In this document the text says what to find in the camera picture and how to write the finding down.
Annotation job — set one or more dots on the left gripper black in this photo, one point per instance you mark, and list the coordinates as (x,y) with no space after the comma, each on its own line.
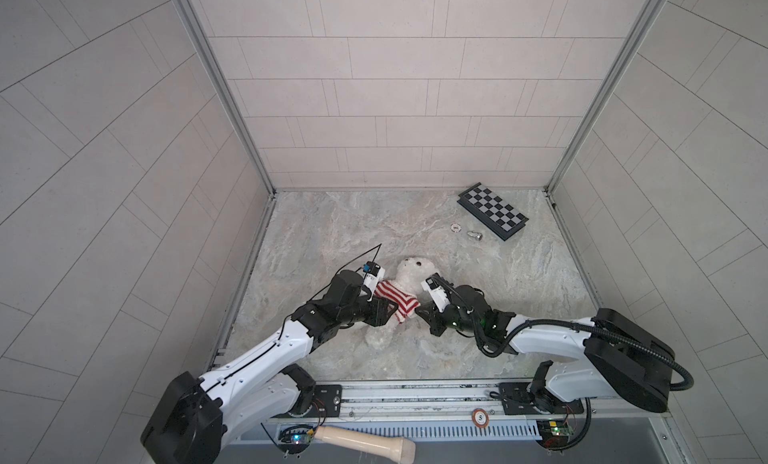
(376,311)

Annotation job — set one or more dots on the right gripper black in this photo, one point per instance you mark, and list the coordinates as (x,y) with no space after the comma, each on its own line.
(432,319)

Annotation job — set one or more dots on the red white striped sweater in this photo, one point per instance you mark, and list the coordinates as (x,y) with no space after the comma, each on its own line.
(406,302)

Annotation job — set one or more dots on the white teddy bear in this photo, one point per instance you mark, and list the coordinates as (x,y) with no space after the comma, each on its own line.
(410,273)

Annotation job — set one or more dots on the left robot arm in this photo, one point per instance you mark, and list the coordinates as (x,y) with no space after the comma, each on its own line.
(197,417)

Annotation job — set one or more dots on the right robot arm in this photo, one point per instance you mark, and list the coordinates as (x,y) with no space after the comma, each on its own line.
(604,356)

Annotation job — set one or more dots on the round red white sticker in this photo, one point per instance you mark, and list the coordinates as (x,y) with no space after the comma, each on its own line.
(480,418)

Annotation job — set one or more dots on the black white checkerboard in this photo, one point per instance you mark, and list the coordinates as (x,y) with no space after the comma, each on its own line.
(500,217)

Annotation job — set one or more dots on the left green circuit board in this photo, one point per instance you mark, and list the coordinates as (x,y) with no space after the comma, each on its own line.
(294,440)

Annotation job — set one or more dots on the green circuit board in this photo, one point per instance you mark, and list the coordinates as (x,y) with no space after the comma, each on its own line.
(294,440)
(554,433)

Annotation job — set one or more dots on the right green circuit board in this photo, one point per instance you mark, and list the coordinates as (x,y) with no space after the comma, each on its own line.
(554,433)

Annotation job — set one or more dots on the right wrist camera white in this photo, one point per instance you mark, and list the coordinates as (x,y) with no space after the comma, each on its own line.
(438,290)

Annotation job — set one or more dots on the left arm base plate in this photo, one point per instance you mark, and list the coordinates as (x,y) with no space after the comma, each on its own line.
(324,401)

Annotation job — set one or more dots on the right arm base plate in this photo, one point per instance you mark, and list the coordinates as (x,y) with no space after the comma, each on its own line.
(517,399)

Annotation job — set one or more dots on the beige wooden handle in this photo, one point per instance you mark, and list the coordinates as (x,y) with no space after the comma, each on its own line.
(397,449)

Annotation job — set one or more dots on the aluminium front rail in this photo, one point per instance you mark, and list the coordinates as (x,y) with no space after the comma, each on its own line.
(433,411)

